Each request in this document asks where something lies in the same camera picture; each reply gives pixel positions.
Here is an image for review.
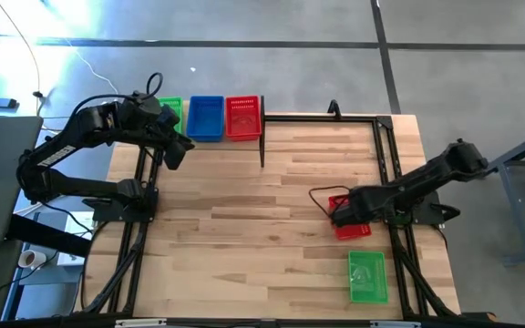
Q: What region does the white paper cup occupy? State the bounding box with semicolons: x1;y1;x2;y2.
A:
17;249;47;270

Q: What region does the blue slotted plastic basket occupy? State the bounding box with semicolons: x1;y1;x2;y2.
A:
185;94;225;143

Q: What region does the black aluminium rig frame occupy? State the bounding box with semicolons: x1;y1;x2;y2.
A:
79;113;462;328

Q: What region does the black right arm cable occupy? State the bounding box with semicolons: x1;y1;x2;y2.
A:
307;184;354;220

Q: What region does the dark grey flat panel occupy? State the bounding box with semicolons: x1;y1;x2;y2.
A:
0;116;44;248

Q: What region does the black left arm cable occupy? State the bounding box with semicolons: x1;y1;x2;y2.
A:
69;71;165;120

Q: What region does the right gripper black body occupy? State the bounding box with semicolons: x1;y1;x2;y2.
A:
345;189;382;228

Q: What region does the thin pale floor cable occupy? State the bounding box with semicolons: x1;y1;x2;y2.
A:
0;0;44;118

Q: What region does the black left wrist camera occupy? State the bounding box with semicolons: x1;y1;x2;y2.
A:
155;104;182;133

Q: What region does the white box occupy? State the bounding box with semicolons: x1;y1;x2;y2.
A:
56;210;95;268

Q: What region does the black support beam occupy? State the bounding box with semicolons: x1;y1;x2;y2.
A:
5;212;94;259

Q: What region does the red slotted plastic basket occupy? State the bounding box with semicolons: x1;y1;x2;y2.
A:
327;194;373;241
223;95;263;142

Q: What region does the white label strip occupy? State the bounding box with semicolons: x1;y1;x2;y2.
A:
370;320;422;328
115;318;169;328

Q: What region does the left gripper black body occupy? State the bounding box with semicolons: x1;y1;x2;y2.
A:
150;125;186;151

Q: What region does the white floor cable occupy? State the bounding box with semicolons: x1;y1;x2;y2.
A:
64;38;120;96

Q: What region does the grey metal cart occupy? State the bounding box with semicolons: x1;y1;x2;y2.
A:
473;123;525;268

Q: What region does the green slotted plastic basket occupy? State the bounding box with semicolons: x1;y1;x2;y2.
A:
158;96;185;136
347;249;390;305

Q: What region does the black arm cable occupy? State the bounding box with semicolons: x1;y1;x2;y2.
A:
307;184;354;220
69;71;165;120

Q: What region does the small black clamp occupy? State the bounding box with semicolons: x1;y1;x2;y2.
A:
327;98;343;120

